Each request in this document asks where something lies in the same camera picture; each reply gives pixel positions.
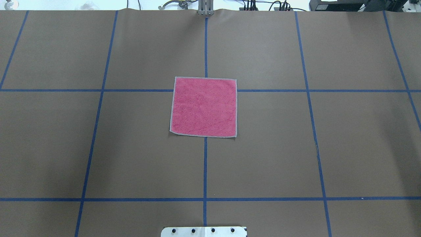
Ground pink towel with grey trim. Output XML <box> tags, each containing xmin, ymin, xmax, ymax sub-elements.
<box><xmin>169</xmin><ymin>76</ymin><xmax>238</xmax><ymax>138</ymax></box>

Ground black device top right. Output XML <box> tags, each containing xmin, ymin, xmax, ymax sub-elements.
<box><xmin>309</xmin><ymin>0</ymin><xmax>366</xmax><ymax>12</ymax></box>

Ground aluminium frame post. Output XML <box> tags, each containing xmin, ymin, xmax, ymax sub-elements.
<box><xmin>197</xmin><ymin>0</ymin><xmax>214</xmax><ymax>16</ymax></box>

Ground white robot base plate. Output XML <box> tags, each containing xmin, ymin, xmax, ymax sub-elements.
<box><xmin>161</xmin><ymin>226</ymin><xmax>248</xmax><ymax>237</ymax></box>

